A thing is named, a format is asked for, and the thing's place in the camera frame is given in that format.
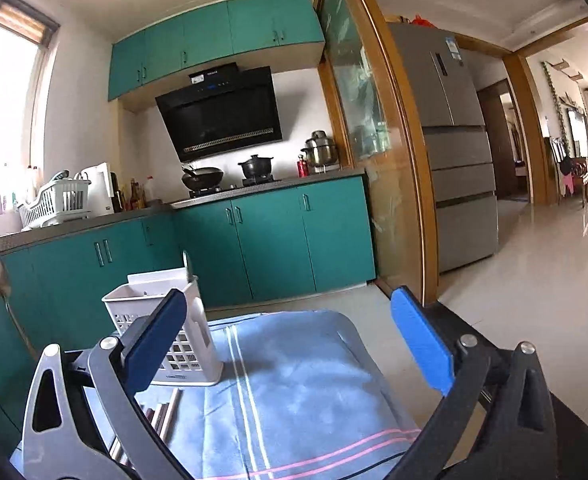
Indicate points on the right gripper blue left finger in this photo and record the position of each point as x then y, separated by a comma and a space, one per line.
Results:
61, 439

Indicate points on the wooden glass sliding door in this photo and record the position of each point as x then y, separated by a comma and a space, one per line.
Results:
377, 128

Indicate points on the silver refrigerator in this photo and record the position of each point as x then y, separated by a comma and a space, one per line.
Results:
457, 143

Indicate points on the silver grey chopstick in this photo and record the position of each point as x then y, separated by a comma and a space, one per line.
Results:
170, 414

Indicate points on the white cutting board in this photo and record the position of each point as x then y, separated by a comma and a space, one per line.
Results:
100, 189

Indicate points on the teal lower cabinets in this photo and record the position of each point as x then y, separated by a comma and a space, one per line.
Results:
286, 239

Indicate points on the white dish rack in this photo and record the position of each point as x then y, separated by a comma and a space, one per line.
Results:
61, 199

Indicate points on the teal cabinets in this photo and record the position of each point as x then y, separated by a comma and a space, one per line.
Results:
286, 239
207, 34

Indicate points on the blue striped towel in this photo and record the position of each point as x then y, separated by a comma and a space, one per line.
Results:
298, 398

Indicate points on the white plastic utensil basket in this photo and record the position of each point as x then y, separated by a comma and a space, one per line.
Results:
192, 358

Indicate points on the black wok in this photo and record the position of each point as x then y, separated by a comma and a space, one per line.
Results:
200, 179

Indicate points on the dark red chopstick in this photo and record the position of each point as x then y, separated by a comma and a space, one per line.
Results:
154, 414

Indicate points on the black range hood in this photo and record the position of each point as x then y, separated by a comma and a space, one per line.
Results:
227, 111

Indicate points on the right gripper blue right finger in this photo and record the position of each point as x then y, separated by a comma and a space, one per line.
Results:
495, 419

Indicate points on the black clay pot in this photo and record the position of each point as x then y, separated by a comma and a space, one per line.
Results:
257, 167

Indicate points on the teal upper cabinets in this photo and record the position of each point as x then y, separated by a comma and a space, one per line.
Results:
207, 34

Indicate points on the red thermos bottle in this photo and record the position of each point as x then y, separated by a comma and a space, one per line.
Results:
302, 166

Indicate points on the stainless steel stock pot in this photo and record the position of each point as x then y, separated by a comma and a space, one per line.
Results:
320, 150

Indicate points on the metal ladle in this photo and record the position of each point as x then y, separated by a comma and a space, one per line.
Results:
5, 295

